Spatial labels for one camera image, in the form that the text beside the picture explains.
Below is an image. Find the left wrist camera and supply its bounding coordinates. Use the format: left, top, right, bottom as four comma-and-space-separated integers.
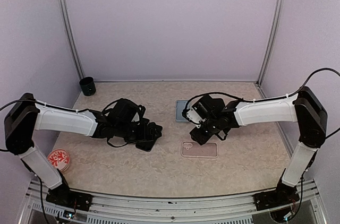
106, 98, 146, 125

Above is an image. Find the dark green cup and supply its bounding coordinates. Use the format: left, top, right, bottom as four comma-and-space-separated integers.
79, 76, 96, 97

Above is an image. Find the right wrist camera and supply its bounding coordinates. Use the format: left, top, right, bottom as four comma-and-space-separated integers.
182, 101, 206, 128

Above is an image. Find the left aluminium frame post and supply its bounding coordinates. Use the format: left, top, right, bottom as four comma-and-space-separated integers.
58, 0, 84, 80

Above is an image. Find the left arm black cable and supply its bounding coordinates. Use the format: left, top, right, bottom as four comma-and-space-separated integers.
0, 99, 128, 153

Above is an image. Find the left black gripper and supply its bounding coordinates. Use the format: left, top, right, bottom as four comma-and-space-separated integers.
115, 121, 162, 144

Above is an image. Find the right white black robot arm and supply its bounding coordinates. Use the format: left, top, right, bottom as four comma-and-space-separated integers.
182, 86, 328, 210

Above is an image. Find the right aluminium frame post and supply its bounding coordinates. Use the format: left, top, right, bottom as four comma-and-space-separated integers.
257, 0, 284, 88

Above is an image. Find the light blue phone case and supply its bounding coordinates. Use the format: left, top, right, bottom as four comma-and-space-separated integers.
175, 100, 189, 123

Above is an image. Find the red white round dish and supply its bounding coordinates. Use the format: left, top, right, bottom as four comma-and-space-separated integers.
47, 149, 71, 173

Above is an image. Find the aluminium frame post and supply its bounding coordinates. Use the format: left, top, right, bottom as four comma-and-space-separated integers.
58, 0, 84, 80
257, 0, 284, 88

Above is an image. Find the large black smartphone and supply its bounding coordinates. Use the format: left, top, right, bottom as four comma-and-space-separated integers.
190, 130, 211, 145

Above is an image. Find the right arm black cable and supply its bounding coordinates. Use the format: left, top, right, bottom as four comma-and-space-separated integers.
182, 67, 340, 140

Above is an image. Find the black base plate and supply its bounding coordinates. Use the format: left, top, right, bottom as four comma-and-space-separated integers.
46, 185, 93, 211
253, 180, 300, 211

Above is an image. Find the clear pink phone case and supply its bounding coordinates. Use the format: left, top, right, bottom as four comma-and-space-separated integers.
181, 142, 218, 158

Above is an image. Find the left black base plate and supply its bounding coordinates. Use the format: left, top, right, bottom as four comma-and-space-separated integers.
46, 185, 93, 211

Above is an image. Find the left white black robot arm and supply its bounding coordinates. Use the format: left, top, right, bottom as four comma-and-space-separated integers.
4, 93, 163, 205

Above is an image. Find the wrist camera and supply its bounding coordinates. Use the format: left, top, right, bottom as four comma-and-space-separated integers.
182, 101, 206, 128
106, 98, 146, 125

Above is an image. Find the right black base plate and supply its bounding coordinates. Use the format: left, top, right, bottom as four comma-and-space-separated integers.
253, 180, 300, 211

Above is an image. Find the front aluminium rail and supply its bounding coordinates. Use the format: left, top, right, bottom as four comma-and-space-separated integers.
17, 178, 329, 224

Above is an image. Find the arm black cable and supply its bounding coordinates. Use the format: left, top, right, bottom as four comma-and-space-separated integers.
0, 99, 128, 153
182, 67, 340, 140

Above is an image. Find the black phone case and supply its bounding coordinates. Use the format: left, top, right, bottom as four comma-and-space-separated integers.
190, 127, 213, 145

